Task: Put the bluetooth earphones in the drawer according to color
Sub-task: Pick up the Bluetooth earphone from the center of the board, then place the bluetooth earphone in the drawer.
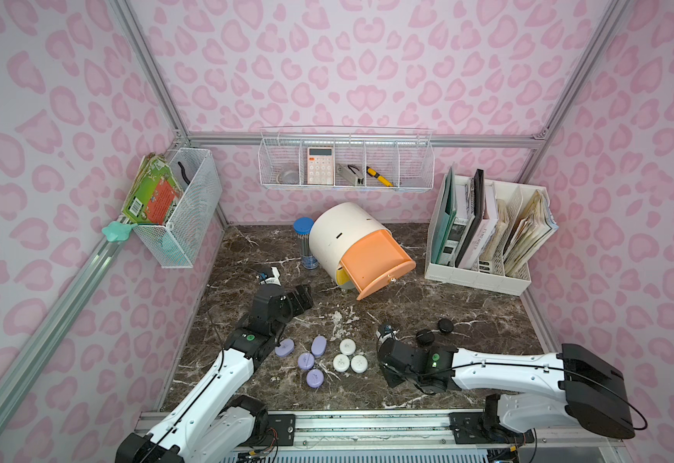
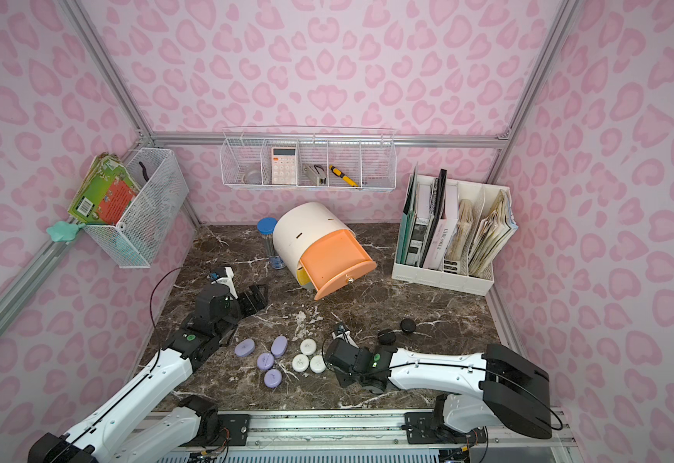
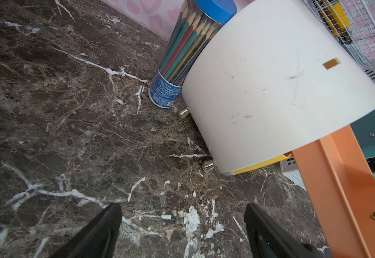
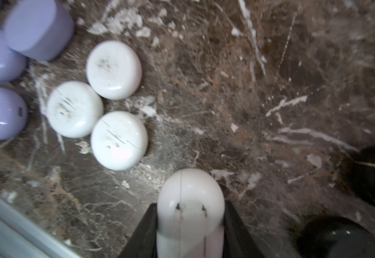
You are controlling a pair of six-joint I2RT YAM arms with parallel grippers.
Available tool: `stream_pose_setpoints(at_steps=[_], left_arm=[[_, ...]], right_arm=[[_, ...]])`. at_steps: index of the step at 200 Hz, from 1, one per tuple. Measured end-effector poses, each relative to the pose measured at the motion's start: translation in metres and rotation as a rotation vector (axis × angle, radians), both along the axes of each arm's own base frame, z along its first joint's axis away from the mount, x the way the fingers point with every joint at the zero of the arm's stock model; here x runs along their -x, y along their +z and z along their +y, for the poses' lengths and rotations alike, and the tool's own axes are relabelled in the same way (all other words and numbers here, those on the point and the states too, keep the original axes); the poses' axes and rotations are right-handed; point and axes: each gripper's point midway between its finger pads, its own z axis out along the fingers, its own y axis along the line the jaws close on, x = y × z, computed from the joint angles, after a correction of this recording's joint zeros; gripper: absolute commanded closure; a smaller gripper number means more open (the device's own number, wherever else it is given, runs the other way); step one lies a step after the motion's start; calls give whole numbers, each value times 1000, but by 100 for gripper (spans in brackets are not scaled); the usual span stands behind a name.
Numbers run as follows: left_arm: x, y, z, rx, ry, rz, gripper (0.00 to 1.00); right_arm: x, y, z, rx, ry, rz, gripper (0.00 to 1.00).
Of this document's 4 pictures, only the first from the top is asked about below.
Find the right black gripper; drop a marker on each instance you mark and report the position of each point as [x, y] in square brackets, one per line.
[386, 354]

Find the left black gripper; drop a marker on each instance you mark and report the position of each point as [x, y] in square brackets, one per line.
[295, 300]

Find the white round earphone case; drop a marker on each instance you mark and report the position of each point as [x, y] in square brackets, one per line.
[347, 347]
[359, 364]
[341, 363]

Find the yellow drawer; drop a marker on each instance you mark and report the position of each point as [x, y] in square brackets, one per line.
[343, 279]

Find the white round drawer cabinet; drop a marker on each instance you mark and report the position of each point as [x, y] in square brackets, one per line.
[336, 230]

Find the orange top drawer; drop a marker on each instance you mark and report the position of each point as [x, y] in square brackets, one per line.
[376, 261]

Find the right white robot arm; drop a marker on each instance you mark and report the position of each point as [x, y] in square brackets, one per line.
[571, 387]

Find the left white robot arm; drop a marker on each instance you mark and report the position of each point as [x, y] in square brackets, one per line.
[209, 393]

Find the black earphone case upper left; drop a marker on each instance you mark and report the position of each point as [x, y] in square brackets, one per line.
[425, 337]

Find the black earphone case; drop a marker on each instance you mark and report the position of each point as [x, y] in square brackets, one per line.
[425, 337]
[445, 326]

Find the purple earphone case far left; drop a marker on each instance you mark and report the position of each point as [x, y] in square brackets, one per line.
[285, 348]

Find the purple earphone case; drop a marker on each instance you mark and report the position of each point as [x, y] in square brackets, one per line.
[315, 378]
[285, 348]
[306, 361]
[319, 346]

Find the purple earphone case upper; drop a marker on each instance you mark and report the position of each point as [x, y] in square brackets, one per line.
[319, 346]

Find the purple earphone case middle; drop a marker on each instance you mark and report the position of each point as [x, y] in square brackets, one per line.
[306, 361]

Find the black earphone case upper right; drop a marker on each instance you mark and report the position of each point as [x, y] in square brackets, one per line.
[445, 326]

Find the purple earphone case bottom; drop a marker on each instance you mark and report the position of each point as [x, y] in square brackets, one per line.
[315, 378]

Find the blue lid pencil jar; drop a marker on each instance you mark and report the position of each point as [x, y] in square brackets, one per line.
[303, 227]

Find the round metal tin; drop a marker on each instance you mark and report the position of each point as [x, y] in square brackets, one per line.
[288, 176]

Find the pink white calculator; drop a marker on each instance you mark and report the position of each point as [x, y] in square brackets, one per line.
[320, 166]

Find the grey stapler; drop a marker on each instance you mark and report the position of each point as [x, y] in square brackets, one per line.
[351, 174]

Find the white file organizer box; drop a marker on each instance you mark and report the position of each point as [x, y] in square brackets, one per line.
[446, 271]

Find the teal green folder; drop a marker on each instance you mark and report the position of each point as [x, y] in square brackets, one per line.
[448, 205]

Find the black item in basket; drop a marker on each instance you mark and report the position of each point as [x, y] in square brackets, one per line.
[183, 173]

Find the yellow black utility knife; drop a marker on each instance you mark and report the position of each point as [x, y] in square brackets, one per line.
[379, 177]

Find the white pink book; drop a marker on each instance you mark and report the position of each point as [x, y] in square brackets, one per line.
[485, 231]

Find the green red booklet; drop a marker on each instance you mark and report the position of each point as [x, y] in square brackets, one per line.
[155, 193]

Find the stack of magazines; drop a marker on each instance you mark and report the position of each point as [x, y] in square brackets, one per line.
[523, 227]

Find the black binder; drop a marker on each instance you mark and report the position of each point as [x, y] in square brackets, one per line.
[475, 209]

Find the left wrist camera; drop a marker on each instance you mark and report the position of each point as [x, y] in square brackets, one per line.
[269, 276]

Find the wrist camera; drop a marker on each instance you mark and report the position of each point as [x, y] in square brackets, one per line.
[384, 332]
[269, 276]

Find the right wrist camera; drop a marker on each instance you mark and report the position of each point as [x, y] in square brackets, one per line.
[384, 332]

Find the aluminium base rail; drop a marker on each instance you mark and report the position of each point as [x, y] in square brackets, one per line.
[367, 435]

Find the white mesh wall basket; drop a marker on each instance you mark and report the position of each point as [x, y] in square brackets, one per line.
[177, 243]

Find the white wire wall shelf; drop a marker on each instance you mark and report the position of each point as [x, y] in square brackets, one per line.
[404, 156]

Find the mint green wall hook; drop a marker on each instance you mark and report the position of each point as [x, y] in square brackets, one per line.
[118, 232]

